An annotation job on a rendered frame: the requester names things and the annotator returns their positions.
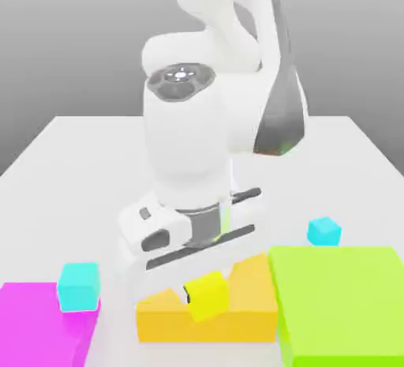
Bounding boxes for large lime green box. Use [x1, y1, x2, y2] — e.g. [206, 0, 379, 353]
[267, 245, 404, 367]

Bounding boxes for small cyan cube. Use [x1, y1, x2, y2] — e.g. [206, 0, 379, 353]
[56, 261, 101, 313]
[306, 215, 342, 247]

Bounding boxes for small yellow cube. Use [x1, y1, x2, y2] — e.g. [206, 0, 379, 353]
[183, 270, 230, 324]

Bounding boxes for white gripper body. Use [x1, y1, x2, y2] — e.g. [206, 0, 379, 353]
[126, 219, 270, 305]

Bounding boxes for large orange box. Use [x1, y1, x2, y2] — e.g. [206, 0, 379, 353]
[135, 252, 279, 343]

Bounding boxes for large magenta box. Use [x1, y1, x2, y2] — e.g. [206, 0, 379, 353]
[0, 282, 102, 367]

